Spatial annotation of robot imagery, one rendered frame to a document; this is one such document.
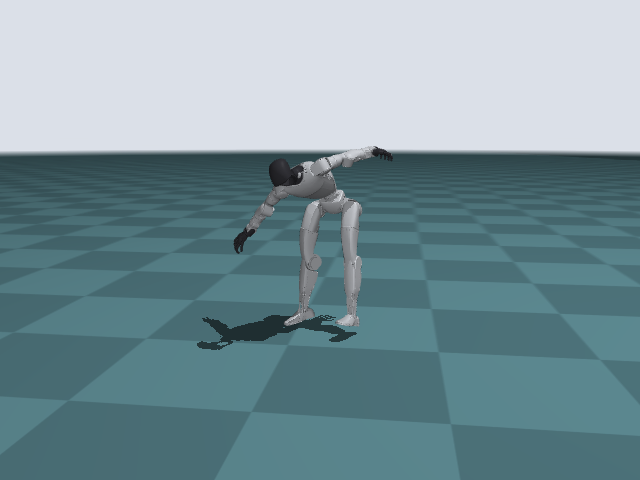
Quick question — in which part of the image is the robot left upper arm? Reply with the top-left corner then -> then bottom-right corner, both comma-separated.
310,152 -> 355,176

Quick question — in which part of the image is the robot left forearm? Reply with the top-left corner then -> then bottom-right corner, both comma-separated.
345,146 -> 376,162

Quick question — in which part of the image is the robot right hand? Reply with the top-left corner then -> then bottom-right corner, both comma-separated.
234,228 -> 255,254

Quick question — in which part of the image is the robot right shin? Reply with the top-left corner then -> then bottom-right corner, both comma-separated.
298,259 -> 318,313

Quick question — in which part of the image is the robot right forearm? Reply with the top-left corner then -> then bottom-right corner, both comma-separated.
246,204 -> 266,234

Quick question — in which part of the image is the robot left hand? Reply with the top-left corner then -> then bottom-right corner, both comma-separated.
372,146 -> 393,161

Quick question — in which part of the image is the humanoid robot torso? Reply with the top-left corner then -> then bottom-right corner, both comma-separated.
283,161 -> 346,214

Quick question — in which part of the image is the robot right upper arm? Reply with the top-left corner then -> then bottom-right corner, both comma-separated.
260,185 -> 289,217

